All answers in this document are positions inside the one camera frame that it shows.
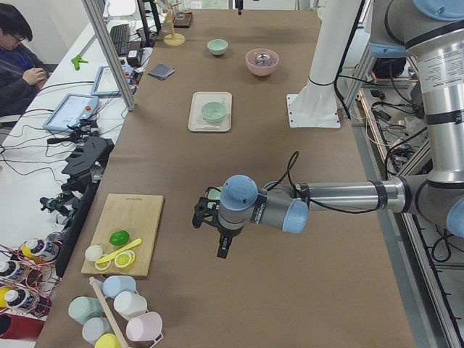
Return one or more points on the wooden cup stand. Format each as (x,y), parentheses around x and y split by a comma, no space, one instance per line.
(172,38)

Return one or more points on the lemon slice right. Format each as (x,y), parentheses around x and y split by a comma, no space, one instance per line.
(125,259)

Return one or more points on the black keyboard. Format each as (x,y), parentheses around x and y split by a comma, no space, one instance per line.
(120,36)

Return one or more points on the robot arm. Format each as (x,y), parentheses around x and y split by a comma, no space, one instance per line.
(432,33)

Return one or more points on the wooden cutting board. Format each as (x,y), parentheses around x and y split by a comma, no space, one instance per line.
(137,214)

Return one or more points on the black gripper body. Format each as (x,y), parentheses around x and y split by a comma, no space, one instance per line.
(226,233)

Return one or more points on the grey mug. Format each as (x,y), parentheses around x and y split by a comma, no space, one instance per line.
(94,328)

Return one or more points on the white garlic toy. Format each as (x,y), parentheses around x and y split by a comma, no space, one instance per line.
(93,253)

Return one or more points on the yellow plastic knife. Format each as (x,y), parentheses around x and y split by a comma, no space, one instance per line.
(113,255)

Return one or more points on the metal scoop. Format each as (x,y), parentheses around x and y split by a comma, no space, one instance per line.
(262,58)

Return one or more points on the cream serving tray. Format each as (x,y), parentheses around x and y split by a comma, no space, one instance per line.
(196,120)

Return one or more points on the person in dark jacket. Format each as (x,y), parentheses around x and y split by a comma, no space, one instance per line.
(23,74)

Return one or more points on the pink mug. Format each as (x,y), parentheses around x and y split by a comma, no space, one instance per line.
(145,327)

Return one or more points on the teach pendant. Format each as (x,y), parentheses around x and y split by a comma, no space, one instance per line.
(105,84)
(70,111)

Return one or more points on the green mug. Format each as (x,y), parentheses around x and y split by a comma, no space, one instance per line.
(82,309)

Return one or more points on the green bowl on tray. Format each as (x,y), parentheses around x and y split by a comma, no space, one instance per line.
(213,112)

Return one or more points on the lemon slice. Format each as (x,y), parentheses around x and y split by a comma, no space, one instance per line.
(125,259)
(101,266)

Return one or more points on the teach pendant near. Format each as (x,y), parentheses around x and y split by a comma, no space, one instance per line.
(70,111)

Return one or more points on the teach pendant far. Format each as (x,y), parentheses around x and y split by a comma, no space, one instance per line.
(105,84)

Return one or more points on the green bowl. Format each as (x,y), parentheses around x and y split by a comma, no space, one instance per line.
(217,47)
(214,194)
(213,112)

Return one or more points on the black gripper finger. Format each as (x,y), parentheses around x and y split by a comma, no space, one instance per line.
(224,246)

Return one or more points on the white pillar base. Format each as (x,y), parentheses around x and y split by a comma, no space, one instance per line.
(315,105)

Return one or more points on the lemon slice left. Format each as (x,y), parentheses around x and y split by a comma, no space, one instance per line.
(101,266)

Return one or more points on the grey folded cloth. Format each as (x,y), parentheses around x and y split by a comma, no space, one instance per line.
(161,71)

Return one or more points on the aluminium frame post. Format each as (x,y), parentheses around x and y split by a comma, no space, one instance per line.
(100,29)

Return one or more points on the pink bowl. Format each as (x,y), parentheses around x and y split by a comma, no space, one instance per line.
(261,70)

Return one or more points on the green lime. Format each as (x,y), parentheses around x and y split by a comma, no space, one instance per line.
(119,238)

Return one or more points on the yellow mug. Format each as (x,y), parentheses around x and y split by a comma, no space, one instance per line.
(107,340)

